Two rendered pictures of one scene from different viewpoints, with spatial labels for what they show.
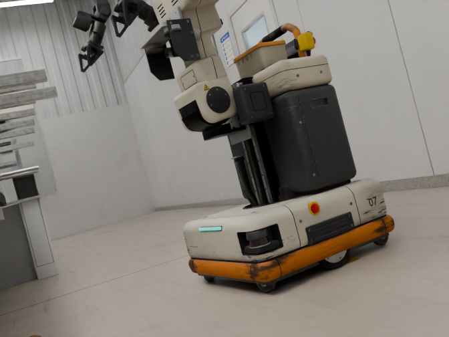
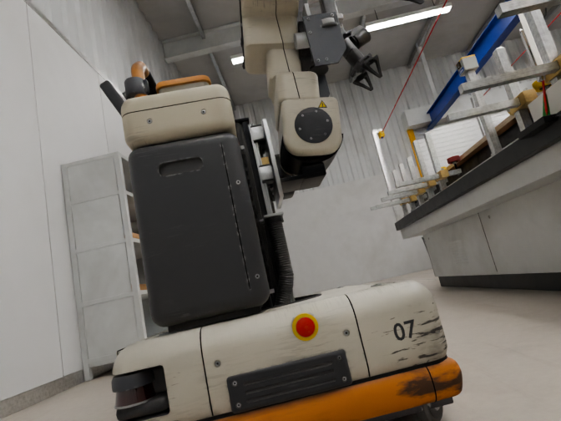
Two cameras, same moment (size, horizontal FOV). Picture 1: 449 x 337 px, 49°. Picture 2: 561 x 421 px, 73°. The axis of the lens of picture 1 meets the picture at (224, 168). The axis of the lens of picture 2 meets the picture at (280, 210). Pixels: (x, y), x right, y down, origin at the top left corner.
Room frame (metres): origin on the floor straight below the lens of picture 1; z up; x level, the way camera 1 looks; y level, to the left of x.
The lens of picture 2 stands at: (3.04, 0.33, 0.32)
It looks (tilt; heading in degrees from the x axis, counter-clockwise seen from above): 11 degrees up; 204
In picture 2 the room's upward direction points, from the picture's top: 13 degrees counter-clockwise
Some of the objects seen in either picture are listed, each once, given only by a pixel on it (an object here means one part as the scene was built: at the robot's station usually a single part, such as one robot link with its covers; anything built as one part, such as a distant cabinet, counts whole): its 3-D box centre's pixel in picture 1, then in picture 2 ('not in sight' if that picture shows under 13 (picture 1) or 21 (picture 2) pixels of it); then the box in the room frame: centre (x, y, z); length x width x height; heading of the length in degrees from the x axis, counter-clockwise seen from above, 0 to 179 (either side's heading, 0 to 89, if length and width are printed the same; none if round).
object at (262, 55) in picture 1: (261, 63); (192, 115); (2.16, -0.27, 0.87); 0.23 x 0.15 x 0.11; 29
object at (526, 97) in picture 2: not in sight; (521, 103); (1.24, 0.70, 0.84); 0.14 x 0.06 x 0.05; 22
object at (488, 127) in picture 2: not in sight; (483, 113); (0.98, 0.59, 0.93); 0.05 x 0.04 x 0.45; 22
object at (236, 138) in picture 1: (225, 112); (295, 164); (1.97, -0.06, 0.68); 0.28 x 0.27 x 0.25; 29
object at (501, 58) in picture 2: not in sight; (516, 98); (1.22, 0.69, 0.87); 0.04 x 0.04 x 0.48; 22
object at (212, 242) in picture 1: (282, 228); (280, 352); (2.10, -0.17, 0.16); 0.67 x 0.64 x 0.25; 119
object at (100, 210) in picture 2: not in sight; (131, 263); (0.72, -2.10, 0.78); 0.90 x 0.45 x 1.55; 22
